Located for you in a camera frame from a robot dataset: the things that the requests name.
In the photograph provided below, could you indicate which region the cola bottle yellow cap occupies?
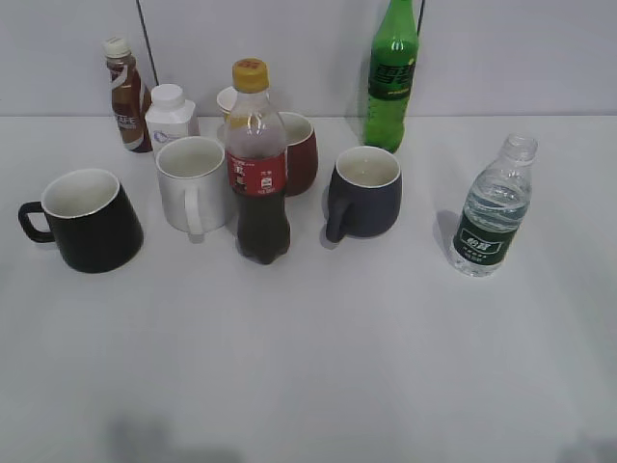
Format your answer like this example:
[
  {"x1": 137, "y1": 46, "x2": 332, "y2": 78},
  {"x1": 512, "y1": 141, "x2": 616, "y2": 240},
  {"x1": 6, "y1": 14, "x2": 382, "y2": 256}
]
[{"x1": 225, "y1": 58, "x2": 290, "y2": 264}]

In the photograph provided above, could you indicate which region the clear water bottle green label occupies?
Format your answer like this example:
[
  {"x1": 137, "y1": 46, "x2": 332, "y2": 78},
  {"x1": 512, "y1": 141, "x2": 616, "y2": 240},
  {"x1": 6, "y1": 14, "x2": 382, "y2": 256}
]
[{"x1": 449, "y1": 133, "x2": 538, "y2": 277}]

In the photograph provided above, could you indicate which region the brown coffee drink bottle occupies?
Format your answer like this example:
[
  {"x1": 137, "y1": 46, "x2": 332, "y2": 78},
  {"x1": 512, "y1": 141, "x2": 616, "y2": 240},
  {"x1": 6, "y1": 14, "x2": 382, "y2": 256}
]
[{"x1": 103, "y1": 37, "x2": 152, "y2": 153}]

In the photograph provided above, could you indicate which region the green soda bottle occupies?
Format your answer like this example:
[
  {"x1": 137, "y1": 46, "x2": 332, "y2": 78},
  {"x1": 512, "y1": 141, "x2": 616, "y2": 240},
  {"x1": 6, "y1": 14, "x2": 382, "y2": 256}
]
[{"x1": 363, "y1": 0, "x2": 419, "y2": 153}]

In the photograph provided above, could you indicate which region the dark blue-grey mug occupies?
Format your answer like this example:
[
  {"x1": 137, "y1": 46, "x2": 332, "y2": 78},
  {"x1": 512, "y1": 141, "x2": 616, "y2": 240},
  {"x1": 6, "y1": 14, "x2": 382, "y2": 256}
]
[{"x1": 325, "y1": 146, "x2": 403, "y2": 243}]

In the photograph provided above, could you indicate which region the white plastic milk bottle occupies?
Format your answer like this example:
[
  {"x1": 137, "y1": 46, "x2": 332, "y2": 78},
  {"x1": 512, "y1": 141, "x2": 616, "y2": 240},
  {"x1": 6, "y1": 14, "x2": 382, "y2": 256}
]
[{"x1": 145, "y1": 84, "x2": 200, "y2": 155}]

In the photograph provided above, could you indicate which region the black cable left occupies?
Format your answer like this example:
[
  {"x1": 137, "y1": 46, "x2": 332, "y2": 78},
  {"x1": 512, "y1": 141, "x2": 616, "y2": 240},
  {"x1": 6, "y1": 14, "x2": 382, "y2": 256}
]
[{"x1": 135, "y1": 0, "x2": 161, "y2": 86}]

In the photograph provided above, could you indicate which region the black mug white interior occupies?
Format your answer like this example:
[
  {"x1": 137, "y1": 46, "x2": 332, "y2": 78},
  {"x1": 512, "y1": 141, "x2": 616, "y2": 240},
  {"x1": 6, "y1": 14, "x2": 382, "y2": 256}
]
[{"x1": 17, "y1": 168, "x2": 144, "y2": 274}]

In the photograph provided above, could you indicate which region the dark red mug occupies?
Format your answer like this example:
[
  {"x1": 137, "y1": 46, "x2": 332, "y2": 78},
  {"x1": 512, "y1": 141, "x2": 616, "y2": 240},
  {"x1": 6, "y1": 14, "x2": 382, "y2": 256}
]
[{"x1": 280, "y1": 112, "x2": 318, "y2": 197}]

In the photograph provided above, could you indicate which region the white ceramic mug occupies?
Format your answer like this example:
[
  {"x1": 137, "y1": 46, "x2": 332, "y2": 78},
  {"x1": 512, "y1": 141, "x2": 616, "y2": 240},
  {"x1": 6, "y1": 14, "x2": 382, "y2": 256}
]
[{"x1": 155, "y1": 136, "x2": 235, "y2": 236}]

